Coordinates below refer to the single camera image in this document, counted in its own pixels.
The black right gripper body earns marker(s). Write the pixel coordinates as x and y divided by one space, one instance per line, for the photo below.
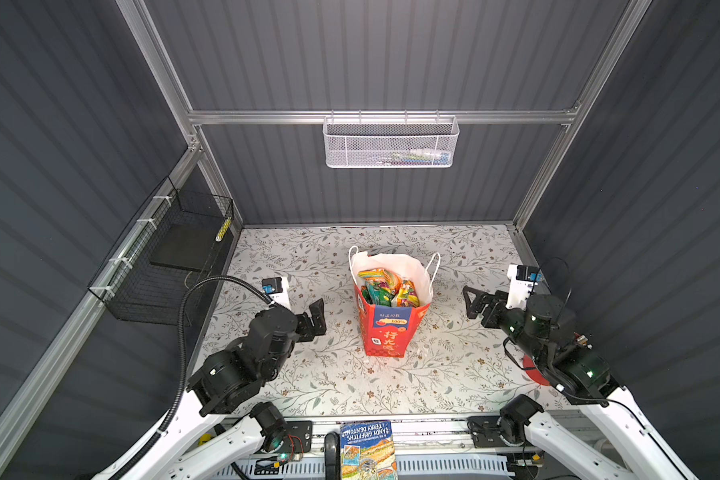
493 315

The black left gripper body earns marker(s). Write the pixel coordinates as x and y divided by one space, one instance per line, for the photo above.
305 331

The red paper gift bag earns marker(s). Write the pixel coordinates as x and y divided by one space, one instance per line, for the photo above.
388 331

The orange Fox's candy bag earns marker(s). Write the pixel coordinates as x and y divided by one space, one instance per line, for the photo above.
382 277

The green spring tea candy bag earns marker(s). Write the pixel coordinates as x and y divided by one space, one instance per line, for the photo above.
377 295

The orange fruits candy bag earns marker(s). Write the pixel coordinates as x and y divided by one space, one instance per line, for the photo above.
406 295

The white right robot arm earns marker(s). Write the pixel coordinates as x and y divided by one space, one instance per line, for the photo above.
543 329

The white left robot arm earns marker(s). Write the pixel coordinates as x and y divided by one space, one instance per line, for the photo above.
227 379

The red pencil cup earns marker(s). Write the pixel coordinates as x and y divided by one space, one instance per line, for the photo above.
530 369

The colourful book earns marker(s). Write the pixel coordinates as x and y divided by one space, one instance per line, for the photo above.
368 451

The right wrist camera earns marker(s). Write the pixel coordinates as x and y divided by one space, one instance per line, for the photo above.
523 281

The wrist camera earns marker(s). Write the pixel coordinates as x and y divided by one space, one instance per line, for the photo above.
276 288
523 281

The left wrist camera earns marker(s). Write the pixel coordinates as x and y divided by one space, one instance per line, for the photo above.
276 288

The black wire side basket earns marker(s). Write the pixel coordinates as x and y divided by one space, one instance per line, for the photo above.
182 238

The white wire wall basket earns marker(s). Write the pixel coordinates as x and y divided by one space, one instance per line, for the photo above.
402 142

